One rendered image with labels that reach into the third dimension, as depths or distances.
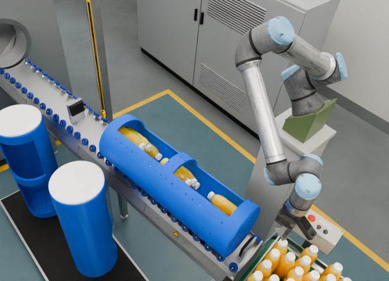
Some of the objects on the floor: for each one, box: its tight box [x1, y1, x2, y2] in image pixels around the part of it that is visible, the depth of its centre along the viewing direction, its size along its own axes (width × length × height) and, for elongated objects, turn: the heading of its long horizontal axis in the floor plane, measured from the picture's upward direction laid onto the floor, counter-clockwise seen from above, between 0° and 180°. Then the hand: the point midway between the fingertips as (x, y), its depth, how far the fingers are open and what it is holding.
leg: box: [105, 184, 115, 230], centre depth 251 cm, size 6×6×63 cm
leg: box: [118, 193, 128, 219], centre depth 259 cm, size 6×6×63 cm
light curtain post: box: [84, 0, 113, 124], centre depth 255 cm, size 6×6×170 cm
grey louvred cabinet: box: [137, 0, 342, 142], centre depth 365 cm, size 54×215×145 cm, turn 37°
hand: (287, 235), depth 152 cm, fingers open, 5 cm apart
